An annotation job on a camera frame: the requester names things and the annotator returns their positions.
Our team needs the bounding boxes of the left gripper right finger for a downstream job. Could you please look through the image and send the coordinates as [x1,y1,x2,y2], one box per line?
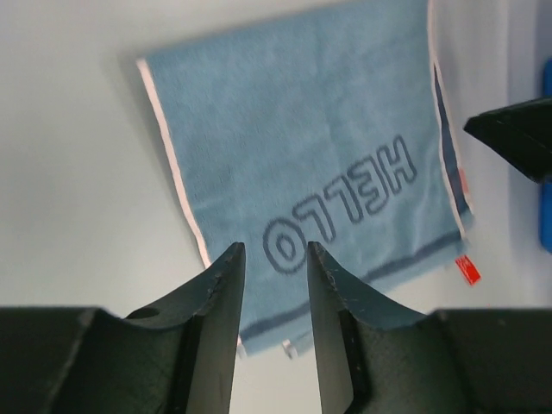
[307,242,551,413]

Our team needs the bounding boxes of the light blue towel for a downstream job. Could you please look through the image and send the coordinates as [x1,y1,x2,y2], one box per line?
[137,1,473,357]

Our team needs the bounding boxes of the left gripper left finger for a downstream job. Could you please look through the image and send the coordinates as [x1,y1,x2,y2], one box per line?
[1,242,246,413]

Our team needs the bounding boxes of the blue plastic bin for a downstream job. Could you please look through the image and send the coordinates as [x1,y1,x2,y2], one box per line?
[538,58,552,254]

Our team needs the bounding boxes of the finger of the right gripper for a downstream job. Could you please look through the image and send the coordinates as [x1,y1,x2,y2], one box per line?
[463,97,551,184]

